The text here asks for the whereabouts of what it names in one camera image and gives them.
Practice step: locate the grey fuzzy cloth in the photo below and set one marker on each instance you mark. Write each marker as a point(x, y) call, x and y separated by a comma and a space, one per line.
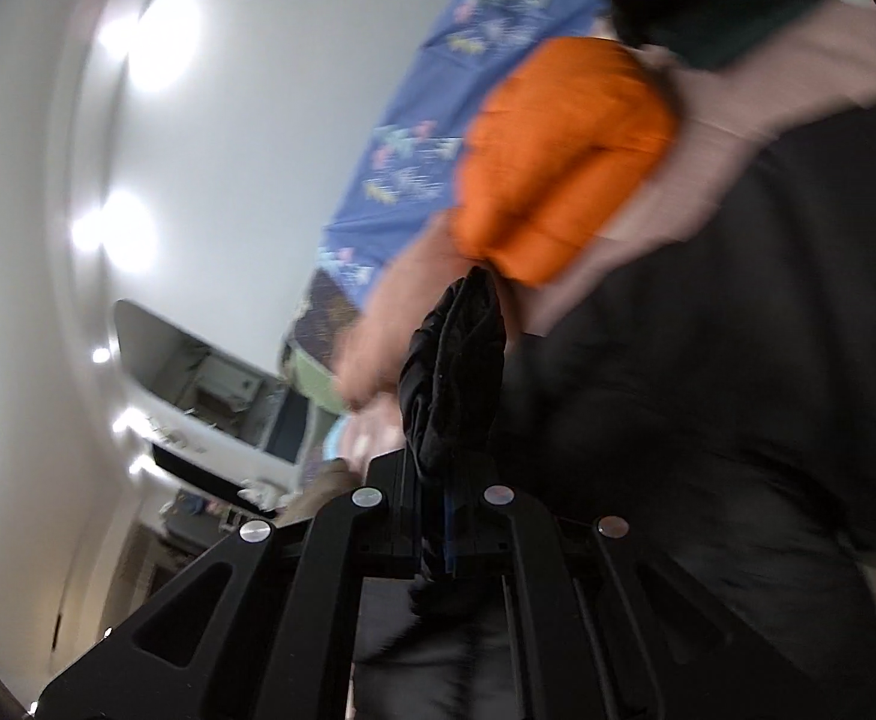
point(325, 484)

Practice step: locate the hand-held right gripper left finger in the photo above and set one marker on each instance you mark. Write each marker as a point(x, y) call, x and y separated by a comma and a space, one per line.
point(400, 525)

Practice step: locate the dark shelf unit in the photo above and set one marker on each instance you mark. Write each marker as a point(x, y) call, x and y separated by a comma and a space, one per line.
point(183, 532)

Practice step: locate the dark green garment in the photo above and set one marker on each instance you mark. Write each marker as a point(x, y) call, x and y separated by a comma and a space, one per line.
point(730, 0)

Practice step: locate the ceiling light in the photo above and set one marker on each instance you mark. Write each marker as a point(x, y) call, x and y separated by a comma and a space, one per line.
point(115, 231)
point(157, 37)

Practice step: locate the pink puffer jacket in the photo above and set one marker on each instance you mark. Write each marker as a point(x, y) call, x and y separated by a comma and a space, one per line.
point(783, 82)

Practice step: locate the green chair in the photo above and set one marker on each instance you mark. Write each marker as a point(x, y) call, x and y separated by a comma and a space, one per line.
point(310, 384)

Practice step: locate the black puffer jacket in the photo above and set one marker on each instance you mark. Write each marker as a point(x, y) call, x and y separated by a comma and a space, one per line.
point(708, 390)

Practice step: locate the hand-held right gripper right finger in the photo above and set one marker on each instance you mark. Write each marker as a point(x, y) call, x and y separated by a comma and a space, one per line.
point(475, 532)

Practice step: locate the orange puffer jacket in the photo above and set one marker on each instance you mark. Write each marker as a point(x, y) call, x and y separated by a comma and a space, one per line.
point(565, 157)

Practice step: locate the blue tree-print blanket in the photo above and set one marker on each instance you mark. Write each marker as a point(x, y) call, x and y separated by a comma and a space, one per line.
point(423, 112)

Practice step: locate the white wall niche shelf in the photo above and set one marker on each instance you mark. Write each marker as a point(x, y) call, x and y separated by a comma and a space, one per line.
point(198, 382)

